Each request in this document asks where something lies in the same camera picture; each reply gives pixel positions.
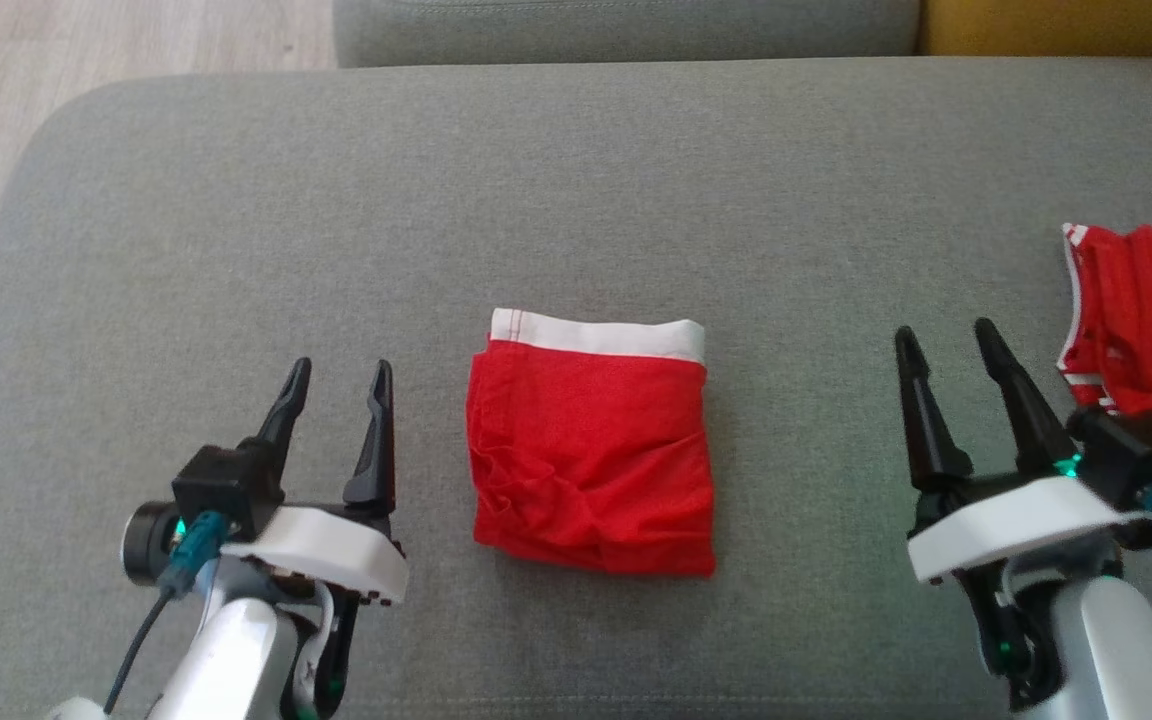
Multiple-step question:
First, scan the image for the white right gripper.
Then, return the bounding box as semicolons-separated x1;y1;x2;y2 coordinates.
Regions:
893;318;1152;587

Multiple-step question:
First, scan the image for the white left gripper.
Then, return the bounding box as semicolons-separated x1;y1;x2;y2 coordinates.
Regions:
221;357;410;607

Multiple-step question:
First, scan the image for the red basketball jersey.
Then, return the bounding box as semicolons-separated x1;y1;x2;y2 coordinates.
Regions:
1056;222;1152;446

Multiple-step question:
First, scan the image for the red shorts white waistband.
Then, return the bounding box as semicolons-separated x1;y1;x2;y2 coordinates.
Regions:
466;307;717;579

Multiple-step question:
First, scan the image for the grey sofa chaise cushion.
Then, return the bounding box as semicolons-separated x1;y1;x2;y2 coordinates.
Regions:
0;57;1152;720

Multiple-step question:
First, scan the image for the yellow sofa backrest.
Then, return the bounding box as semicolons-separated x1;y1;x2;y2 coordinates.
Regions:
921;0;1152;59

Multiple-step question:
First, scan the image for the grey back cushion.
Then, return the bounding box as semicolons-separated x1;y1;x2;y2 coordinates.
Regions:
333;0;922;69

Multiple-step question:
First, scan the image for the left teal-plug camera cable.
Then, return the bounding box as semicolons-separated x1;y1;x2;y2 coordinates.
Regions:
101;512;233;716

